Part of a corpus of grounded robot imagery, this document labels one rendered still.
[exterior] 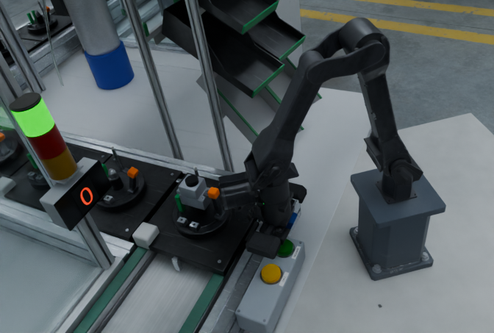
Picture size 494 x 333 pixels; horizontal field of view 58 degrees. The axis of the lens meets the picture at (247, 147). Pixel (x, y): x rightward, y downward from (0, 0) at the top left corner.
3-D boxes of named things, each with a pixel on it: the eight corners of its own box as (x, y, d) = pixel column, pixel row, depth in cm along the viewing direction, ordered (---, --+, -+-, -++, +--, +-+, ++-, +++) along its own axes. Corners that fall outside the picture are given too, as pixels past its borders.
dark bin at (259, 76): (282, 71, 111) (291, 49, 105) (252, 98, 103) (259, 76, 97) (195, 11, 116) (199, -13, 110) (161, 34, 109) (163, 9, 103)
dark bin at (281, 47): (303, 42, 120) (312, 20, 115) (277, 65, 113) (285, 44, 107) (223, -12, 126) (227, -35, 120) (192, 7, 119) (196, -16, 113)
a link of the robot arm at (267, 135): (367, 23, 72) (310, 6, 69) (389, 46, 66) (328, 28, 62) (295, 159, 88) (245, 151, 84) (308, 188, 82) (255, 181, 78)
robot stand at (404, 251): (434, 265, 101) (448, 206, 88) (372, 281, 100) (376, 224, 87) (404, 218, 112) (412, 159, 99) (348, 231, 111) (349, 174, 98)
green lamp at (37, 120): (60, 121, 75) (48, 97, 72) (39, 140, 72) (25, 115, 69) (40, 116, 77) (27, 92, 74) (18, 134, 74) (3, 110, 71)
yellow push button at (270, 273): (284, 272, 94) (283, 266, 93) (276, 287, 92) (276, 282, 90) (267, 266, 96) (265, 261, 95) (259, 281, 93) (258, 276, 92)
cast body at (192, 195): (214, 197, 104) (208, 175, 99) (205, 210, 101) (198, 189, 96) (184, 189, 107) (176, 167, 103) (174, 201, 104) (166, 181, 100)
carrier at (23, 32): (80, 20, 216) (70, -5, 208) (44, 45, 200) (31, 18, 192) (45, 18, 226) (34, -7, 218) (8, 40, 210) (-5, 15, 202)
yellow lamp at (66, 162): (83, 165, 82) (72, 144, 78) (64, 183, 78) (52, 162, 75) (63, 159, 84) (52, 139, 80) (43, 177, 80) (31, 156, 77)
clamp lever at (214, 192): (225, 211, 103) (218, 187, 98) (221, 217, 102) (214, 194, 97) (212, 207, 105) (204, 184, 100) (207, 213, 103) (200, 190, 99)
